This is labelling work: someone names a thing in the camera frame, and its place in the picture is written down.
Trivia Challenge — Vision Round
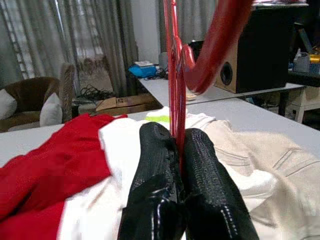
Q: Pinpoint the grey sheer curtain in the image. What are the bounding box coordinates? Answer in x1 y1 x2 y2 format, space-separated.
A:
0 0 140 98
156 0 218 55

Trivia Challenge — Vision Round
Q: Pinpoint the brown armchair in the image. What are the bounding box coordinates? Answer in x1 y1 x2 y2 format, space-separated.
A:
0 76 76 133

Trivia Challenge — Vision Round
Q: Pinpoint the cream jacket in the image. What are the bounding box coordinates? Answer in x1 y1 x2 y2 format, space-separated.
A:
212 119 320 240

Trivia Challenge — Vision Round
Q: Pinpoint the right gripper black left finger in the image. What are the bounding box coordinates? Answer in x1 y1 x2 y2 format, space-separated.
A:
118 121 187 240

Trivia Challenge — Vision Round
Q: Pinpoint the wooden black-front speaker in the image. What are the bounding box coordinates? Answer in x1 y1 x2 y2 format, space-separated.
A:
213 4 296 95

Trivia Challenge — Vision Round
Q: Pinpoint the white shirt lime collar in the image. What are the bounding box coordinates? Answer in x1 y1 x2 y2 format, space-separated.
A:
58 106 280 240

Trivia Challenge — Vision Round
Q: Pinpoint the blue bag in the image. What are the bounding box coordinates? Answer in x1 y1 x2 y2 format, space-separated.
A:
128 61 163 78

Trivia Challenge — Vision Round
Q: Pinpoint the red plastic hanger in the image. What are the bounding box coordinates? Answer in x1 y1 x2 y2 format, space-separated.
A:
163 0 255 173

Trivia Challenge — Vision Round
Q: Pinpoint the red shirt white-trimmed hem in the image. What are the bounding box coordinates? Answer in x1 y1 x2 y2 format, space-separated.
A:
0 113 128 240

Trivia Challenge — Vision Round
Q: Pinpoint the white pillow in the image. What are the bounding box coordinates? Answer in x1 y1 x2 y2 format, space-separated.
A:
39 92 63 127
0 88 18 121

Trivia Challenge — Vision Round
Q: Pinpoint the black cable tangle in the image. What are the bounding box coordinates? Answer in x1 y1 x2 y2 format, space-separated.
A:
77 83 116 101

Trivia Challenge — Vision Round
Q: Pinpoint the white wooden side table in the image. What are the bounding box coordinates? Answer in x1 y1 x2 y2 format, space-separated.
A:
291 86 320 125

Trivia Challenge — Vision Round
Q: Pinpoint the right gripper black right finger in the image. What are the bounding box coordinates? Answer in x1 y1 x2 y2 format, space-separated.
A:
179 127 261 240

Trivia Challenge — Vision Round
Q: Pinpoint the flat cardboard box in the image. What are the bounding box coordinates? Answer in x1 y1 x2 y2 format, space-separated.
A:
95 96 161 113

